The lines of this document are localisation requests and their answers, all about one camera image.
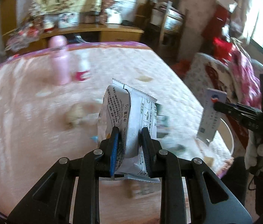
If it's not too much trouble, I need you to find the white card wrapper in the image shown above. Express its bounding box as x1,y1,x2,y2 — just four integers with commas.
197,88,227,146

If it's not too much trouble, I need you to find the white printed snack wrapper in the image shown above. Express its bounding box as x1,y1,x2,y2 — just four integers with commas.
97,79,157,182

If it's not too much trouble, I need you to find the white trash bucket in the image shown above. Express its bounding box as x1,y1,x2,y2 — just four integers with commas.
218,119,234,155

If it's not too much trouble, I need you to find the right gloved hand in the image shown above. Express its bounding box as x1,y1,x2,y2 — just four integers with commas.
244,130,263,172

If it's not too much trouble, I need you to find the pink patterned blanket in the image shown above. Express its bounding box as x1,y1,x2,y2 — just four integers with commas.
228,45,262,109

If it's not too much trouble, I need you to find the floral sofa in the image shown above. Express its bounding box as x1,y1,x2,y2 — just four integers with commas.
183,53,263,148

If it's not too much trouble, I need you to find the small white pink bottle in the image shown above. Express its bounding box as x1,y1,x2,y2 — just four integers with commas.
74,51,90,82

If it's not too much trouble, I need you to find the pink quilted table cover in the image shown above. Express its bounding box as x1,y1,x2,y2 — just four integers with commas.
0,43,233,215

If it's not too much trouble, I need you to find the pink water bottle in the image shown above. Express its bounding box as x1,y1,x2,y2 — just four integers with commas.
48,35,71,85

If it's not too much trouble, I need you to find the wooden shelf rack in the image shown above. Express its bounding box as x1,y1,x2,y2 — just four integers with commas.
134,0,189,61

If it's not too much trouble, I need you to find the white kettle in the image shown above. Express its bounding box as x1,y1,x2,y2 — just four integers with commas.
105,8,122,24

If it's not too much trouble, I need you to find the wooden low cabinet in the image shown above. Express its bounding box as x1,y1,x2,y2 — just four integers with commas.
3,23,145,52

